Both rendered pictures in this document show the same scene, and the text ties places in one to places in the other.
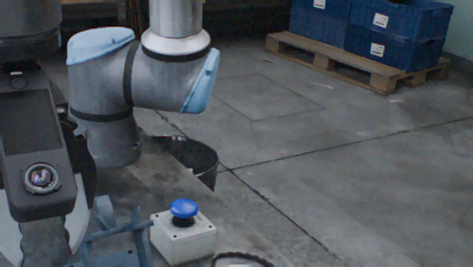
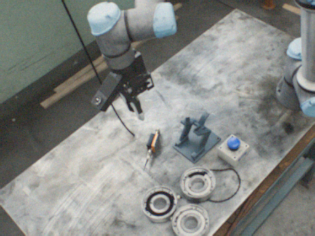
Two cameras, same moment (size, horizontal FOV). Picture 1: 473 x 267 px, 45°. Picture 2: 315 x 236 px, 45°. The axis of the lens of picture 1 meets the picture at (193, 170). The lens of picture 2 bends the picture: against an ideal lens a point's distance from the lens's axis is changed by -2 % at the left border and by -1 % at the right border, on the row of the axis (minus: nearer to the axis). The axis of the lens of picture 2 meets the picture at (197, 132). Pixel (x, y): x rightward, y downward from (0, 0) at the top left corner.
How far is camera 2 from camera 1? 0.93 m
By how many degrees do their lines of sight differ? 61
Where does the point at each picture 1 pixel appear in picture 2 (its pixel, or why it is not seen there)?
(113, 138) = (288, 93)
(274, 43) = not seen: outside the picture
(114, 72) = (291, 68)
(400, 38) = not seen: outside the picture
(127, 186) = (270, 117)
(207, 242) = (231, 161)
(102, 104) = (288, 77)
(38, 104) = (113, 83)
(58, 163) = (103, 100)
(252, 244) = (250, 180)
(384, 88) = not seen: outside the picture
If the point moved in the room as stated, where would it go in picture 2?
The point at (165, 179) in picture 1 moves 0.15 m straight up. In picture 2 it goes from (287, 128) to (293, 99)
